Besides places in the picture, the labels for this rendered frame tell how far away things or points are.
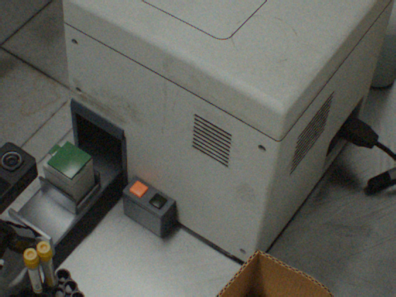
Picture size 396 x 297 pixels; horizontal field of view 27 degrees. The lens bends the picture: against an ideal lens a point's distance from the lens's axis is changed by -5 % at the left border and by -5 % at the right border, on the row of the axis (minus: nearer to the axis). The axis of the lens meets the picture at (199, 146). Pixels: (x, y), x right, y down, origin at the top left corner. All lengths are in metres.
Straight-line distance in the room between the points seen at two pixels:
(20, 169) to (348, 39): 0.36
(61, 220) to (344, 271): 0.35
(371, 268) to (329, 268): 0.05
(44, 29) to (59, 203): 1.51
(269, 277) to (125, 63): 0.27
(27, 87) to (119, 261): 1.38
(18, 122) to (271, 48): 1.51
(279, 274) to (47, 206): 0.31
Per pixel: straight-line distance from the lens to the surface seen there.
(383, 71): 1.20
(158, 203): 1.01
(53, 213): 1.02
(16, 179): 0.86
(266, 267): 0.89
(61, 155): 0.98
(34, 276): 0.94
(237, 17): 0.86
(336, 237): 1.07
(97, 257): 1.03
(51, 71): 2.39
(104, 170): 1.05
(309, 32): 0.85
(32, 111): 2.30
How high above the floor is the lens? 1.78
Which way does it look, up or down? 54 degrees down
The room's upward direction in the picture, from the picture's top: 4 degrees clockwise
